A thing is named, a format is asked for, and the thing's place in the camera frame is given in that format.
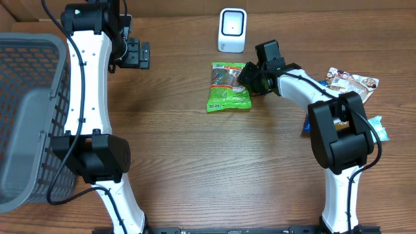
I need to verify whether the green Haribo candy bag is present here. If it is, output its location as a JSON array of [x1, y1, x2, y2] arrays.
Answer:
[[206, 62, 252, 112]]

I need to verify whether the dark blue snack packet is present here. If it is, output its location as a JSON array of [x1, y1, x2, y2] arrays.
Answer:
[[303, 81, 328, 133]]

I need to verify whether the beige mushroom snack bag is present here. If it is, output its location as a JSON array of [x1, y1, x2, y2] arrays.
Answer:
[[326, 68, 379, 103]]

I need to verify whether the light blue snack packet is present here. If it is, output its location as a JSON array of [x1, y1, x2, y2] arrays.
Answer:
[[368, 116, 389, 142]]

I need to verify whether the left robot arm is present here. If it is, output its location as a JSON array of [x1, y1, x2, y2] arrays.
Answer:
[[51, 0, 151, 234]]

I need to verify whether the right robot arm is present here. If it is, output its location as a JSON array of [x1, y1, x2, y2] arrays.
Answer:
[[238, 40, 382, 233]]

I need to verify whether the white barcode scanner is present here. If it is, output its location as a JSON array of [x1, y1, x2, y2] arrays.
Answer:
[[218, 8, 247, 53]]

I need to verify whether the grey plastic shopping basket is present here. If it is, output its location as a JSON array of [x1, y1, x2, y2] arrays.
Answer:
[[1, 32, 70, 213]]

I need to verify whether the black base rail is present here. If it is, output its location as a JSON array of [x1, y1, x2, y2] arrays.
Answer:
[[92, 225, 382, 234]]

